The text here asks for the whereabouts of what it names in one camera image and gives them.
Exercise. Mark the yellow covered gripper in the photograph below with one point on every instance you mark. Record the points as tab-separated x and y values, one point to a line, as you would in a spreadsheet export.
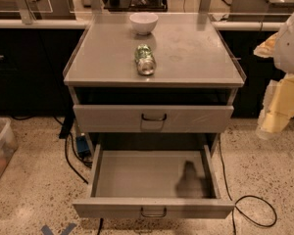
291	48

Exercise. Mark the grey drawer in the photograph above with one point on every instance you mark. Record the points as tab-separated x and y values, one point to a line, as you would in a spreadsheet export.
153	184
143	118

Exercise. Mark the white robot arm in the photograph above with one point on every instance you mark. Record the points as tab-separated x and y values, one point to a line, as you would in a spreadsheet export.
278	102

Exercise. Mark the grey metal drawer cabinet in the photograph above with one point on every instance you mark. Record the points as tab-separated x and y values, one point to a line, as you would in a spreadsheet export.
194	66

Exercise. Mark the grey top drawer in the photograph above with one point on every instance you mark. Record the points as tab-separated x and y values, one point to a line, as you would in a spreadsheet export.
143	118

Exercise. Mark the green crushed soda can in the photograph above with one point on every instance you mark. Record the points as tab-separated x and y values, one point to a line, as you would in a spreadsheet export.
144	59

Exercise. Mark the white ceramic bowl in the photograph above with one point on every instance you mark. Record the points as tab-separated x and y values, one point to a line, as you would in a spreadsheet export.
143	23

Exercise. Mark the blue power box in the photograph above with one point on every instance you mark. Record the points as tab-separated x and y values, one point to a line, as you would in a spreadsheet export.
82	146

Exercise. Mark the clear plastic storage bin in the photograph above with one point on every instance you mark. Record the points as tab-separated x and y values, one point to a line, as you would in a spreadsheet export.
8	143

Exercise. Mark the white counter rail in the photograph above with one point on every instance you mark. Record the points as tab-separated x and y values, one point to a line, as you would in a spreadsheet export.
232	26

